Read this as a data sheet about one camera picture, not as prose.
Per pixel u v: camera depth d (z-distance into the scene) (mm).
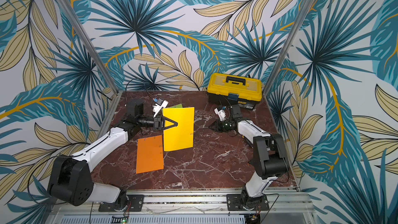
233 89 1012
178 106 1089
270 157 474
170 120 704
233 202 734
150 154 902
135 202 733
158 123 665
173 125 716
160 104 677
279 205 746
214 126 856
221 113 856
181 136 739
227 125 798
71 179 410
